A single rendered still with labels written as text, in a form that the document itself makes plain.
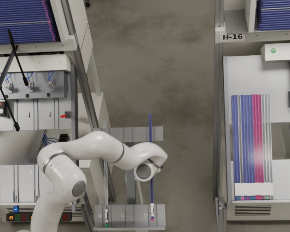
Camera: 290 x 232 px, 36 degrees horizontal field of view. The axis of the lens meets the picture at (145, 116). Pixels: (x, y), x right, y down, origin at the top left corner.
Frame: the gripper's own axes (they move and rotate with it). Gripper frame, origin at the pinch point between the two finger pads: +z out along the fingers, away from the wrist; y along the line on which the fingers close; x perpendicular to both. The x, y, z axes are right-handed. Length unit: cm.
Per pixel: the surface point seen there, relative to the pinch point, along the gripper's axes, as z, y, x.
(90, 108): 31, 36, -31
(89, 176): 43, 41, 8
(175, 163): 119, -6, 5
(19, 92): 4, 66, -38
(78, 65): 9, 37, -52
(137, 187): 11.8, 8.5, 11.1
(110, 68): 198, 56, -80
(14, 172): 10, 72, 2
